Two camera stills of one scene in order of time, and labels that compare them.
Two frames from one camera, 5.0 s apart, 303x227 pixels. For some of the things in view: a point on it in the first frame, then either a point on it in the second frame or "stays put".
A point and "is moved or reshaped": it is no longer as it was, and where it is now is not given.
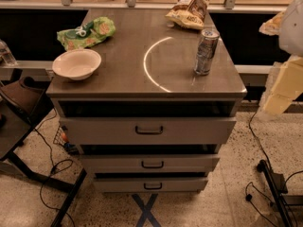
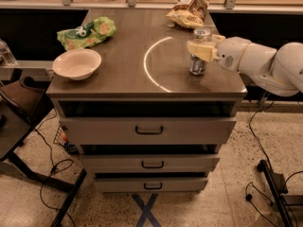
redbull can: (205, 51) is moved or reshaped
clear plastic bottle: (6, 56) stays put
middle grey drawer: (149, 163) stays put
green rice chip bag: (87, 35) stays put
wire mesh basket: (62, 139) stays put
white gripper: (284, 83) -> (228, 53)
